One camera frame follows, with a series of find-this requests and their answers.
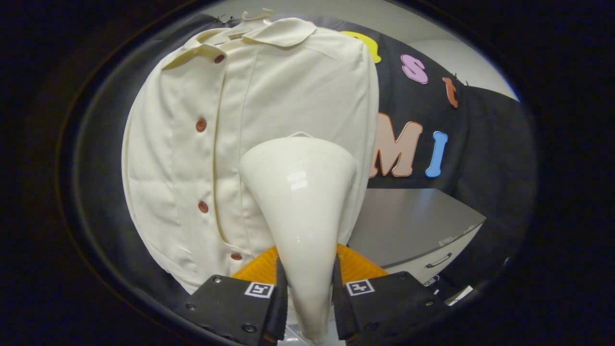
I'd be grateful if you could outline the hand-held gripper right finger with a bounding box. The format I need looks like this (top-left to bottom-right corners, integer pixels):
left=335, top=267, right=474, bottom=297
left=332, top=244, right=447, bottom=343

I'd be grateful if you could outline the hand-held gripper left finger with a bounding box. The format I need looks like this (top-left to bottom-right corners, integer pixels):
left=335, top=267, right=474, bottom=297
left=174, top=246, right=289, bottom=346

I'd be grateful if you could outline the white garment steamer head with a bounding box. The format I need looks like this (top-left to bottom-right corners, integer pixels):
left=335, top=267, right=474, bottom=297
left=238, top=132, right=357, bottom=343

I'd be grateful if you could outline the cream button-up shirt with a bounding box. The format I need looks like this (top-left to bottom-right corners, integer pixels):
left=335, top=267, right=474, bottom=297
left=122, top=18, right=380, bottom=295

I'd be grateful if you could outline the grey cabinet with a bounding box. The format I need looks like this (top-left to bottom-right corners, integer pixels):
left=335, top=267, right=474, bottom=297
left=347, top=187, right=487, bottom=289

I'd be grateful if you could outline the cream plastic hanger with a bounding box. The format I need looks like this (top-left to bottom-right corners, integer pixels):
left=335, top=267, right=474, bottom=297
left=211, top=8, right=274, bottom=40

